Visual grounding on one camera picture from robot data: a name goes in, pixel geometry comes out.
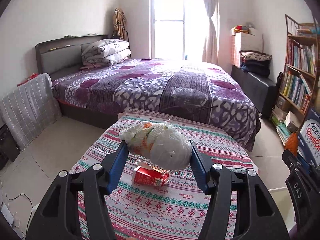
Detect white tissue ball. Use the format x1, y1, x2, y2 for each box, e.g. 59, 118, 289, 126
119, 121, 191, 171

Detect orange peel scrap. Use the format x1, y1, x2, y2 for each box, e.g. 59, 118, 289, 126
285, 132, 298, 157

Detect red crushed cigarette box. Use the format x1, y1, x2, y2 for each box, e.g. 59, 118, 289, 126
132, 163, 170, 187

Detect white trash bin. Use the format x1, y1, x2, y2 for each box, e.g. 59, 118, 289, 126
269, 187, 295, 226

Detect upper blue Ganten box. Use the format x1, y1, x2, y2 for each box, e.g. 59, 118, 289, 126
298, 108, 320, 168

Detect patterned striped tablecloth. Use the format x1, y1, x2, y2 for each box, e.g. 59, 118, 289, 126
71, 108, 256, 239

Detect purple patterned bed quilt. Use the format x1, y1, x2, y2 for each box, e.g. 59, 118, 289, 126
53, 59, 261, 151

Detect wooden bookshelf with books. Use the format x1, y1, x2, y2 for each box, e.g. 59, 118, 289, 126
271, 15, 319, 145

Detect dark storage bench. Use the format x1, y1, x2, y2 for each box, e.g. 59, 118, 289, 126
231, 66, 278, 119

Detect grey checked covered chair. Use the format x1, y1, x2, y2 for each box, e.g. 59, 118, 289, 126
1, 73, 62, 150

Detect pink sheer curtain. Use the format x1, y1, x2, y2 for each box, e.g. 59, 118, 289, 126
202, 0, 218, 64

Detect folded grey white duvet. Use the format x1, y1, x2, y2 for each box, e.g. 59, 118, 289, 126
81, 38, 131, 68

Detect folded clothes pile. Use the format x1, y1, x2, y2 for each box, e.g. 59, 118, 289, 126
239, 50, 272, 77

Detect dark bed headboard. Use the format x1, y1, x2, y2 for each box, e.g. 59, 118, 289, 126
35, 34, 108, 74

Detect white cabinet with items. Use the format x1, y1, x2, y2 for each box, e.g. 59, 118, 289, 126
231, 25, 263, 68

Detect plaid beige umbrella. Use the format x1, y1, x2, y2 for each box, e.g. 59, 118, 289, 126
112, 8, 129, 41

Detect window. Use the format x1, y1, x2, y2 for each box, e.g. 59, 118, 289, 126
150, 0, 208, 61

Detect black floor cable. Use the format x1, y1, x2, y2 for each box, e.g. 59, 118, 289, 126
4, 192, 34, 227

